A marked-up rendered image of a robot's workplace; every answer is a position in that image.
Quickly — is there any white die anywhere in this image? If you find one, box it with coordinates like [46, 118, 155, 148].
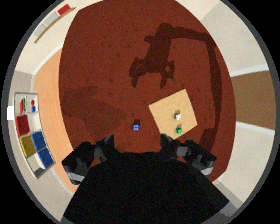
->
[174, 114, 181, 120]

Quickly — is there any green die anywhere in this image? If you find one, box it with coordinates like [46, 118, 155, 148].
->
[176, 128, 182, 134]

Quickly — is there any tan square mat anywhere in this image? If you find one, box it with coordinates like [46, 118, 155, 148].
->
[148, 89, 197, 139]

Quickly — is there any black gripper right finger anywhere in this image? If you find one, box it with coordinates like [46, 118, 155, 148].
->
[151, 133, 217, 178]

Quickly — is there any blue die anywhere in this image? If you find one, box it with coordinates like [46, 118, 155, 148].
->
[133, 124, 139, 130]

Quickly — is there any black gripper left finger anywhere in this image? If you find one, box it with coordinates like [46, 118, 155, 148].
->
[61, 134, 131, 185]

